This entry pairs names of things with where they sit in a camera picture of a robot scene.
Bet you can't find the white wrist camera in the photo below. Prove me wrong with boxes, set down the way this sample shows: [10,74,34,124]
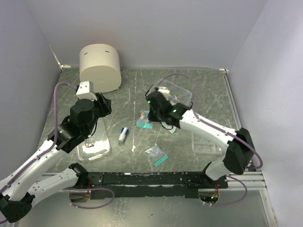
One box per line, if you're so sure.
[158,87,170,100]
[76,81,97,101]

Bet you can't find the white blue bandage roll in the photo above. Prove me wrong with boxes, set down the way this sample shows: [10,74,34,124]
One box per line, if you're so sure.
[117,127,129,145]

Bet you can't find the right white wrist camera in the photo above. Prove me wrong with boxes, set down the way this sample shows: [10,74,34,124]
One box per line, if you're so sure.
[158,87,170,100]

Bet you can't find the teal white sachet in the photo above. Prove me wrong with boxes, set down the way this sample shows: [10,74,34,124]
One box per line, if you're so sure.
[167,127,176,134]

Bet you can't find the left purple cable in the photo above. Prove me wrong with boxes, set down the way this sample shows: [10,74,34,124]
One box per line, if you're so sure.
[0,82,79,190]

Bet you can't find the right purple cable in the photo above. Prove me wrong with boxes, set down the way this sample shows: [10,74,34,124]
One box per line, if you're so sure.
[145,72,264,207]

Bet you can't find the cream cylindrical container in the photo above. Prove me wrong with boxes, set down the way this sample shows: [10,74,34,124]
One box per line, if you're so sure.
[80,44,122,93]

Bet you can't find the black base frame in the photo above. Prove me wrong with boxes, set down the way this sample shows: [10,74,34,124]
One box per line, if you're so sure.
[72,172,228,200]

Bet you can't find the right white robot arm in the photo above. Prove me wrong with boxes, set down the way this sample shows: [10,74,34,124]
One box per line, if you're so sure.
[146,90,255,188]

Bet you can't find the clear divider tray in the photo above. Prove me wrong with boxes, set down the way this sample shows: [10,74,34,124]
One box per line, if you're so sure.
[192,133,222,156]

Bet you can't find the clear box lid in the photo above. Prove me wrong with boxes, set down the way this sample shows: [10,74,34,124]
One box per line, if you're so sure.
[76,119,111,163]

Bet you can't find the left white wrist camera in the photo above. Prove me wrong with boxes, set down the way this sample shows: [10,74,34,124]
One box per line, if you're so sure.
[76,81,97,101]

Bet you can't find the clear plastic medicine box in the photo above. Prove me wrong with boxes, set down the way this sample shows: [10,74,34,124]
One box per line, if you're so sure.
[146,79,193,108]

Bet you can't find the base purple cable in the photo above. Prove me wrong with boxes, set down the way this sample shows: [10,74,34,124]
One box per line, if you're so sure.
[69,186,115,210]

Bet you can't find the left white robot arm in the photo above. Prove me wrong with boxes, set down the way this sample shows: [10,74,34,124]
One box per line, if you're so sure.
[0,93,112,223]

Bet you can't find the teal-edged clear bag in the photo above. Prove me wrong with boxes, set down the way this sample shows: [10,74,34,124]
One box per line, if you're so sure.
[136,111,153,129]
[145,144,168,167]

